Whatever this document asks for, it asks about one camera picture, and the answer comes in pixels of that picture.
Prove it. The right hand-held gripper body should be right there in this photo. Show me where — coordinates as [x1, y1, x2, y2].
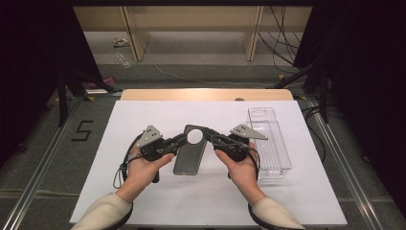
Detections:
[219, 124, 268, 163]

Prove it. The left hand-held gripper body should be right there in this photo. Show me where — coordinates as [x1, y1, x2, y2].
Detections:
[137, 125, 173, 162]

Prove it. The clear plastic box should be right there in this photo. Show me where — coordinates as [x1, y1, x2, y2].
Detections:
[245, 106, 293, 186]

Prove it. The person's right hand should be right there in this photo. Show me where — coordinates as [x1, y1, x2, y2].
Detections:
[214, 143, 266, 207]

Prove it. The person's left hand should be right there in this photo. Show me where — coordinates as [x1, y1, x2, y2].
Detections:
[116, 148, 176, 203]

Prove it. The white table sheet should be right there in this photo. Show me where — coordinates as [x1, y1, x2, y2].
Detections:
[69, 100, 349, 228]

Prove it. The pink object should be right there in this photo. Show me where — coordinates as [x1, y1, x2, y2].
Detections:
[88, 76, 116, 90]

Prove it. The clear plastic item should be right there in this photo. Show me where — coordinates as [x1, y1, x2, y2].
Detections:
[115, 52, 132, 69]

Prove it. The black metal stand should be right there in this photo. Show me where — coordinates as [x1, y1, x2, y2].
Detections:
[273, 63, 329, 125]
[56, 65, 123, 128]

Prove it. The small white object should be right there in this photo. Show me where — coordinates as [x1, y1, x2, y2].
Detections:
[112, 36, 130, 49]

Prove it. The wooden shelf unit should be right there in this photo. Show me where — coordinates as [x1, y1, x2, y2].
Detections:
[73, 5, 314, 62]

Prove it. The black curtain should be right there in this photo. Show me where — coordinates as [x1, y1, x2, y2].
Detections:
[293, 0, 406, 219]
[0, 0, 103, 161]

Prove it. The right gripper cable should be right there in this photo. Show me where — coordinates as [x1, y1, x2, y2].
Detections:
[250, 147, 261, 180]

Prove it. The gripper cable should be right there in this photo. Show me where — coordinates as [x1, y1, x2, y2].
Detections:
[112, 132, 145, 190]
[250, 147, 261, 180]

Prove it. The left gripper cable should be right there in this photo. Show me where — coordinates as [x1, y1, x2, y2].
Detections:
[112, 132, 145, 190]

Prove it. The white floor cable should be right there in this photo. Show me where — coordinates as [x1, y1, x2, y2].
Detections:
[143, 44, 277, 87]

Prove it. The black floor cable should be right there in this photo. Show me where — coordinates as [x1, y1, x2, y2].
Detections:
[301, 106, 327, 164]

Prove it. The aluminium floor rail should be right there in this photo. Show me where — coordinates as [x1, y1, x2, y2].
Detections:
[1, 95, 84, 230]
[305, 95, 384, 230]

